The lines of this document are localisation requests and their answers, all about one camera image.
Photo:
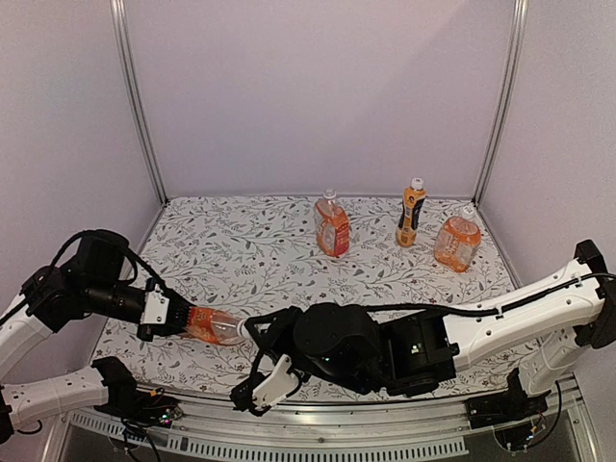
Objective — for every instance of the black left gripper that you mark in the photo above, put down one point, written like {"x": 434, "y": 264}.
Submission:
{"x": 158, "y": 329}

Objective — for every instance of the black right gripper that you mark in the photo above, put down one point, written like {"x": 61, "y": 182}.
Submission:
{"x": 275, "y": 334}

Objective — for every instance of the large orange-label plastic bottle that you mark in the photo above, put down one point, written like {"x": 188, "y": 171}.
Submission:
{"x": 332, "y": 225}

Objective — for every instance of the slim orange drink bottle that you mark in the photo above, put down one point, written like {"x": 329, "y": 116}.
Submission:
{"x": 412, "y": 203}

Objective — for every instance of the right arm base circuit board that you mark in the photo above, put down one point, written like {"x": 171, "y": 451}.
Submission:
{"x": 519, "y": 437}

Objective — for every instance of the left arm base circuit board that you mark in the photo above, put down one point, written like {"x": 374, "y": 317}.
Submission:
{"x": 155, "y": 407}

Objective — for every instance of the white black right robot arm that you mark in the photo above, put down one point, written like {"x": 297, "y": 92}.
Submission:
{"x": 569, "y": 312}

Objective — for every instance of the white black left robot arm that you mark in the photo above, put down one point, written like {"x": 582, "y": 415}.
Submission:
{"x": 107, "y": 278}

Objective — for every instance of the floral patterned table mat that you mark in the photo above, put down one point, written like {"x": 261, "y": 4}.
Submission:
{"x": 250, "y": 256}

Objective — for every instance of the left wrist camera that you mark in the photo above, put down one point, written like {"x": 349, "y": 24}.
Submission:
{"x": 155, "y": 307}

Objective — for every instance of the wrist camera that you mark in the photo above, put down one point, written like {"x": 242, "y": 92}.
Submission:
{"x": 259, "y": 393}
{"x": 155, "y": 307}

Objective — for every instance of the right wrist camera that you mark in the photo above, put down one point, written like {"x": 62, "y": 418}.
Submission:
{"x": 259, "y": 393}

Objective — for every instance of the white perforated cable tray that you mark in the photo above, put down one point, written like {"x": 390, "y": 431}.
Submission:
{"x": 244, "y": 447}

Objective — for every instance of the aluminium front rail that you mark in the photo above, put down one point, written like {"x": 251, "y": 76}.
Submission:
{"x": 569, "y": 436}

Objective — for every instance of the left aluminium frame post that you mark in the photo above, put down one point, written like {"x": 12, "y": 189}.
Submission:
{"x": 131, "y": 82}

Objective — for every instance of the aluminium frame post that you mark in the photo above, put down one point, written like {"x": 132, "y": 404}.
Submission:
{"x": 511, "y": 65}
{"x": 131, "y": 82}

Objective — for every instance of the right aluminium frame post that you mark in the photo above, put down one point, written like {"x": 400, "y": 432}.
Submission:
{"x": 511, "y": 65}

